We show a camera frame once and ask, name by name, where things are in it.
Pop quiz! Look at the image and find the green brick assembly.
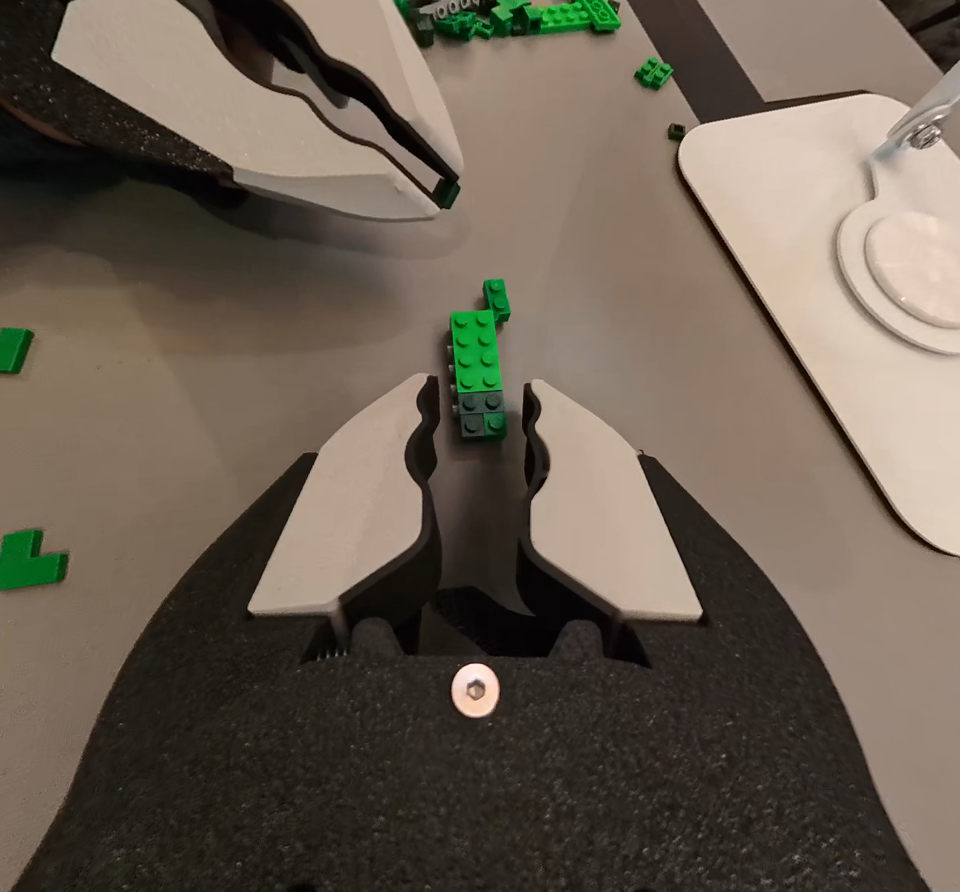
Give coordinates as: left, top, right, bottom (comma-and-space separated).
447, 278, 514, 445

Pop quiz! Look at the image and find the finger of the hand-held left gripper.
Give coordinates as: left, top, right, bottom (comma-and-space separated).
166, 0, 465, 184
51, 0, 451, 223

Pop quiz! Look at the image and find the green L-shaped tile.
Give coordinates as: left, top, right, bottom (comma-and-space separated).
0, 529, 70, 593

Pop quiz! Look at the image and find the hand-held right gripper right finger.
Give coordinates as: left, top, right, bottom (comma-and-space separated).
517, 378, 706, 666

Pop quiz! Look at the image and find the black tape strip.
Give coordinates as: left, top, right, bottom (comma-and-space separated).
587, 0, 768, 127

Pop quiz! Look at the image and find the white book stand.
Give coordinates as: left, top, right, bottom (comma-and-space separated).
677, 60, 960, 557

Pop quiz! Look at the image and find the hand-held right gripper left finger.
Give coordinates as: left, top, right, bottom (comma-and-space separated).
246, 373, 445, 657

